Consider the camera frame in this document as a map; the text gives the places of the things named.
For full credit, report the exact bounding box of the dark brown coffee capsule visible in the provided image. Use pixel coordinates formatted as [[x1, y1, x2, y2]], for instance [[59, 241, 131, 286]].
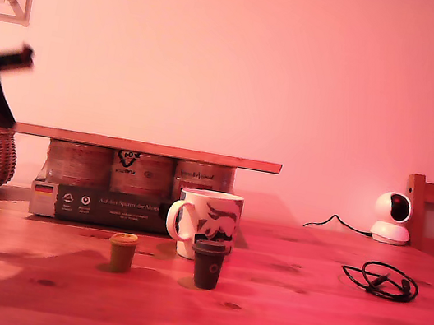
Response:
[[184, 237, 229, 293]]

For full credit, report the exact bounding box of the shrink-wrapped pet food can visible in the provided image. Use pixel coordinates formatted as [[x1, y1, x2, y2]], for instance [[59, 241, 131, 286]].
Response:
[[107, 148, 178, 202], [42, 137, 116, 193], [169, 158, 238, 211]]

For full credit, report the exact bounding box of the dark cardboard can tray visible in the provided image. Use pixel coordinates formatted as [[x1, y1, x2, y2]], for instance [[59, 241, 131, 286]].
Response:
[[26, 177, 178, 239]]

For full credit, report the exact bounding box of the long wooden board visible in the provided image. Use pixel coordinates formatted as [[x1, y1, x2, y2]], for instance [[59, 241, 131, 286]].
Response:
[[13, 119, 284, 179]]

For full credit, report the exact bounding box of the white mug with dark print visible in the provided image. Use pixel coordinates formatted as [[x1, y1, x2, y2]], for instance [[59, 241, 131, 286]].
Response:
[[160, 183, 246, 267]]

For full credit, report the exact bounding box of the black camera power cable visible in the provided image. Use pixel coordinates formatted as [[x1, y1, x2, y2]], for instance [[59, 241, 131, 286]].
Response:
[[302, 209, 377, 239]]

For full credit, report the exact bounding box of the white security camera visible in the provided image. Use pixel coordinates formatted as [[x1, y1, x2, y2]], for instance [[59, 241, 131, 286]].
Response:
[[367, 188, 420, 249]]

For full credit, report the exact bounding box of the coiled black cable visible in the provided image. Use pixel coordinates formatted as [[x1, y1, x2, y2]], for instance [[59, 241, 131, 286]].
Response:
[[337, 255, 423, 307]]

